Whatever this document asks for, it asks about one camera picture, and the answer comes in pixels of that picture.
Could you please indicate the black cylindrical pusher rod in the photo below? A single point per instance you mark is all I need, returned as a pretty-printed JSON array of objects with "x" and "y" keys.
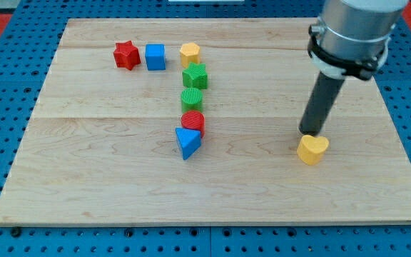
[{"x": 322, "y": 98}]

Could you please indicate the red cylinder block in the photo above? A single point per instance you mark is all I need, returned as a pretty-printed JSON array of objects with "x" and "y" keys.
[{"x": 194, "y": 120}]

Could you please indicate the yellow hexagon block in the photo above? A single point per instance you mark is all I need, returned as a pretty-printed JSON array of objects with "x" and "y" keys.
[{"x": 190, "y": 53}]

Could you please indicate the red star block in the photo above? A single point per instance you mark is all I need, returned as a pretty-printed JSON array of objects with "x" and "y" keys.
[{"x": 126, "y": 55}]

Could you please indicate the wooden board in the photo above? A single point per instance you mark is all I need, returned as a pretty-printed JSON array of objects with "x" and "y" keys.
[{"x": 100, "y": 147}]

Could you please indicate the blue triangle block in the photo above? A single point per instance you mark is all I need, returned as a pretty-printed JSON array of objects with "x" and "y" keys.
[{"x": 188, "y": 140}]

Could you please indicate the yellow heart block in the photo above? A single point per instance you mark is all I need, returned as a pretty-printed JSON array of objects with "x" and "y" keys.
[{"x": 311, "y": 149}]

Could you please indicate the blue cube block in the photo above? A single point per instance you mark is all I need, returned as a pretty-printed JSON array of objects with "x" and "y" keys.
[{"x": 155, "y": 57}]

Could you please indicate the green cylinder block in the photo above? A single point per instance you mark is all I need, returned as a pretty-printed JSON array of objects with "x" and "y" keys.
[{"x": 191, "y": 100}]

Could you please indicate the green star block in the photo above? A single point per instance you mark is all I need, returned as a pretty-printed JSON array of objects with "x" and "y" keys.
[{"x": 195, "y": 75}]

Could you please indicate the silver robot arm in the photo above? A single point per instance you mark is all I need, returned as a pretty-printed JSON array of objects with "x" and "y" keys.
[{"x": 351, "y": 37}]

